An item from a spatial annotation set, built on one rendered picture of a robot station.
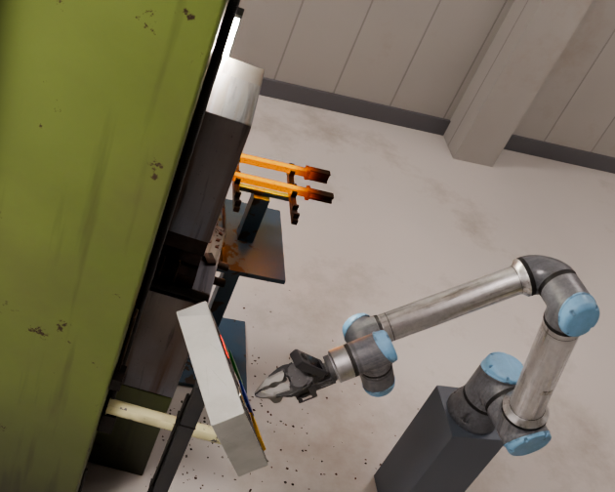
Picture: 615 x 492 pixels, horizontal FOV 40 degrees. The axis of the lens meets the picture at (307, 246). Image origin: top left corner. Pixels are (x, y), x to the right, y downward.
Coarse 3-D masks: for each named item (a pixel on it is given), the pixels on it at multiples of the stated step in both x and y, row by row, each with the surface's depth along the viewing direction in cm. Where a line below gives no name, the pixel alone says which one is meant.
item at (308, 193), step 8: (240, 176) 295; (248, 176) 296; (256, 176) 298; (256, 184) 297; (264, 184) 297; (272, 184) 298; (280, 184) 299; (288, 184) 301; (288, 192) 301; (304, 192) 301; (312, 192) 302; (320, 192) 303; (328, 192) 305; (320, 200) 304; (328, 200) 306
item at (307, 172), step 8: (240, 160) 304; (248, 160) 304; (256, 160) 305; (264, 160) 307; (272, 160) 309; (272, 168) 308; (280, 168) 308; (288, 168) 309; (296, 168) 310; (304, 168) 312; (312, 168) 312; (304, 176) 312; (312, 176) 313; (320, 176) 313; (328, 176) 314
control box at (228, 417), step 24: (192, 312) 207; (192, 336) 202; (216, 336) 201; (192, 360) 198; (216, 360) 197; (216, 384) 193; (216, 408) 189; (240, 408) 188; (216, 432) 189; (240, 432) 193; (240, 456) 200; (264, 456) 205
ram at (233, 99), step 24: (240, 72) 223; (264, 72) 227; (216, 96) 210; (240, 96) 214; (216, 120) 205; (240, 120) 206; (216, 144) 209; (240, 144) 209; (192, 168) 214; (216, 168) 214; (192, 192) 219; (216, 192) 219; (192, 216) 224; (216, 216) 223
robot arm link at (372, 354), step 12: (372, 336) 218; (384, 336) 217; (348, 348) 216; (360, 348) 215; (372, 348) 215; (384, 348) 215; (360, 360) 215; (372, 360) 215; (384, 360) 216; (360, 372) 216; (372, 372) 219; (384, 372) 220
